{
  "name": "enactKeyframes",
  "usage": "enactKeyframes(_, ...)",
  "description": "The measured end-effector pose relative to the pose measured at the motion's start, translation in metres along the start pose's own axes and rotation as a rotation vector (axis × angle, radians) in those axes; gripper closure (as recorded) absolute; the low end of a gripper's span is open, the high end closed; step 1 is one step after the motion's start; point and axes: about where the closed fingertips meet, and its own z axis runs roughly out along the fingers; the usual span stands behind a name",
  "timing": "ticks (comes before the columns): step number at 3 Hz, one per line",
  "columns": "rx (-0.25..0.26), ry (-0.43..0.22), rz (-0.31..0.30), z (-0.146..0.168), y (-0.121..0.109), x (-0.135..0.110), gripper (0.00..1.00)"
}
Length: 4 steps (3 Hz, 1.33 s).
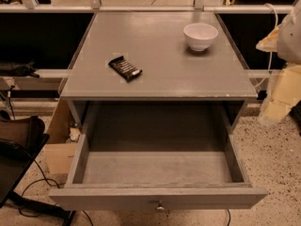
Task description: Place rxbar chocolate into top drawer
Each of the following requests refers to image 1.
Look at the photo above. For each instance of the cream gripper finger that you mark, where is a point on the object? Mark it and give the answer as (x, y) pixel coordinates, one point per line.
(269, 43)
(285, 93)

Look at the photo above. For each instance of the black chocolate rxbar wrapper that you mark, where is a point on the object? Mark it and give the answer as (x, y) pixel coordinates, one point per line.
(124, 68)

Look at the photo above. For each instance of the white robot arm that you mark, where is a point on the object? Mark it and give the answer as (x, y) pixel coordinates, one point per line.
(285, 41)

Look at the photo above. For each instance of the grey open top drawer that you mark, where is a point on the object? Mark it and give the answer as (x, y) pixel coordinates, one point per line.
(130, 156)

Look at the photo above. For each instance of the silver drawer knob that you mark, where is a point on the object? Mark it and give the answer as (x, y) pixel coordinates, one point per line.
(160, 207)

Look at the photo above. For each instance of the white ceramic bowl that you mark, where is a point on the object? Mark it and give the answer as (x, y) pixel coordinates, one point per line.
(199, 37)

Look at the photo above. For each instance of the grey wooden cabinet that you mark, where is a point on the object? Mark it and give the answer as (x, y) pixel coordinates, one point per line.
(172, 73)

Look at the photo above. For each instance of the cardboard box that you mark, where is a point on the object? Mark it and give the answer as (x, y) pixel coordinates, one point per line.
(61, 146)

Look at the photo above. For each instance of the black object on shelf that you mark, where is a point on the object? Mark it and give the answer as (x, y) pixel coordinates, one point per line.
(14, 69)

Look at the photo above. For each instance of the black chair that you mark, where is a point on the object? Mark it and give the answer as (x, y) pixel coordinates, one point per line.
(20, 143)

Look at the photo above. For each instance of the metal rail frame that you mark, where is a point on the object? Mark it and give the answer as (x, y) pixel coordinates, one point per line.
(147, 7)

